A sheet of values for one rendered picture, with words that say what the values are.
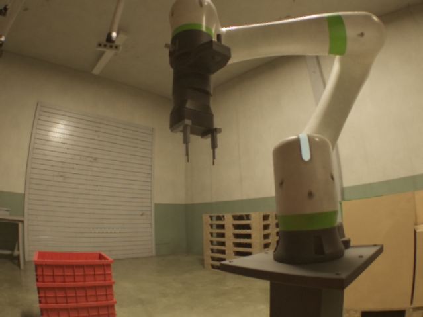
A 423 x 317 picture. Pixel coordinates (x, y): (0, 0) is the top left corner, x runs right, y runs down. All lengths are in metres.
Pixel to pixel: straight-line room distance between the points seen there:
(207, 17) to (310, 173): 0.37
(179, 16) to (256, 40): 0.20
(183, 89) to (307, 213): 0.31
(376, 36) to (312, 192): 0.42
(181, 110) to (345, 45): 0.43
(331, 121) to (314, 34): 0.24
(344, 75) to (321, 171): 0.37
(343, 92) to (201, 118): 0.45
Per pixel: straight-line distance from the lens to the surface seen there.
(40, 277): 1.88
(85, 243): 5.29
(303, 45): 0.62
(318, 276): 0.37
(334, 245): 0.47
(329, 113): 0.69
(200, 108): 0.42
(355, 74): 0.76
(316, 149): 0.46
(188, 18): 0.52
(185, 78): 0.43
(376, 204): 1.99
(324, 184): 0.46
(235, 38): 0.62
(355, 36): 0.64
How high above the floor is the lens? 1.02
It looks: 13 degrees up
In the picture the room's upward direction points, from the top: 2 degrees counter-clockwise
